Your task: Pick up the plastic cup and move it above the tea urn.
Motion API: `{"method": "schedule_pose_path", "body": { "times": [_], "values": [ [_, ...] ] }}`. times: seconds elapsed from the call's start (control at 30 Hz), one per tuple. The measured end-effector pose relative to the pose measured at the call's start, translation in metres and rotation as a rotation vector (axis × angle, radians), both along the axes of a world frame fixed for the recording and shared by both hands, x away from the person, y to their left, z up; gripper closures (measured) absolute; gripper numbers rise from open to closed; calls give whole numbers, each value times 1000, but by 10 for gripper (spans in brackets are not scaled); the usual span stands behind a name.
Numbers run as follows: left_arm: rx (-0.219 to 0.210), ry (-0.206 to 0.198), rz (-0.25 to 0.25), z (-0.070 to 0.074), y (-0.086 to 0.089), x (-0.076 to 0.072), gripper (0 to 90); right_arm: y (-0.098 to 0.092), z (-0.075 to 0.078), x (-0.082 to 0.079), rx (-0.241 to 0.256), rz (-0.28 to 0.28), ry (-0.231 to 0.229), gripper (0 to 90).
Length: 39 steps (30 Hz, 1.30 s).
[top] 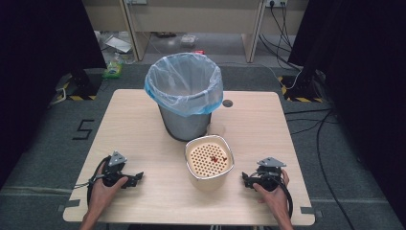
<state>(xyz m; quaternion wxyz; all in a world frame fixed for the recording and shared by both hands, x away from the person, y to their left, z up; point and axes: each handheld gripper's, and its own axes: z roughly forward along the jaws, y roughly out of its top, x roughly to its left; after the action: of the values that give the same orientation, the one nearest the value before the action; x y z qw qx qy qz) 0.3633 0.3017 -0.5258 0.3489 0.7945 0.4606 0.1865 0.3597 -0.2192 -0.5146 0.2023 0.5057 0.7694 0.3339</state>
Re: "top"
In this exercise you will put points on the light wooden desk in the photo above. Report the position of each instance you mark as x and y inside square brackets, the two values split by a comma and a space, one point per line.
[191, 19]

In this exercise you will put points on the white flat box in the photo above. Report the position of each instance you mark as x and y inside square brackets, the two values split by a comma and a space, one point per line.
[118, 44]

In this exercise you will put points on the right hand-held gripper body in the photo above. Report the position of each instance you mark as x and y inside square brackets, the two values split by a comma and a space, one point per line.
[268, 174]

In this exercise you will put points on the dark round table grommet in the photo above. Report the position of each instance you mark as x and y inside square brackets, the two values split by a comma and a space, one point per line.
[227, 103]

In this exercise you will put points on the black curtain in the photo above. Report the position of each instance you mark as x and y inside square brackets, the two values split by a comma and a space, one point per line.
[38, 64]
[367, 80]

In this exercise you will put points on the perforated cream strainer insert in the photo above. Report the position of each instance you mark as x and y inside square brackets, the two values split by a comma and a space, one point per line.
[204, 159]

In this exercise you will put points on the grey metal trash bin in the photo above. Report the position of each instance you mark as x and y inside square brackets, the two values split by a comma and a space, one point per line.
[185, 126]

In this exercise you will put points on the clear plastic container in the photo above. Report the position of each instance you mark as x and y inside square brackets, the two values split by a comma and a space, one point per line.
[188, 40]

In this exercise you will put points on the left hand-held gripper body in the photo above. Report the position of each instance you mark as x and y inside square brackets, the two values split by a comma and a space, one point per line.
[112, 172]

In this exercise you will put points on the white wall socket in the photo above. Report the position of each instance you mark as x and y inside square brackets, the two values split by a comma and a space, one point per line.
[136, 1]
[277, 3]

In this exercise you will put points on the black stand base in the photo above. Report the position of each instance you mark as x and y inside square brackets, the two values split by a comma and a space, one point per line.
[83, 84]
[301, 87]

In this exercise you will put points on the small red object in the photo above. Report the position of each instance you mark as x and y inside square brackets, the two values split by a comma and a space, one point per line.
[198, 52]

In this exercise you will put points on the blue plastic bin liner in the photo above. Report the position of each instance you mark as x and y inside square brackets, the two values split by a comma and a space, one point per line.
[183, 102]

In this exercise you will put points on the green packet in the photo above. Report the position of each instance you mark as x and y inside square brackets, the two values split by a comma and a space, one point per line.
[113, 71]

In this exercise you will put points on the red food scraps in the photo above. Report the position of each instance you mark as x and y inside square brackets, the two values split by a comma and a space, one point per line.
[216, 158]

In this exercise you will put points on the person's right hand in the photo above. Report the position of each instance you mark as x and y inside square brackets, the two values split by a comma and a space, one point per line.
[275, 198]

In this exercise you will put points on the person's left hand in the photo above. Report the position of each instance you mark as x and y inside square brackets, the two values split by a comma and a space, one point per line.
[103, 195]

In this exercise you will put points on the cream square container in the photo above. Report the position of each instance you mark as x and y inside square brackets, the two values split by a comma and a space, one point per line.
[207, 183]

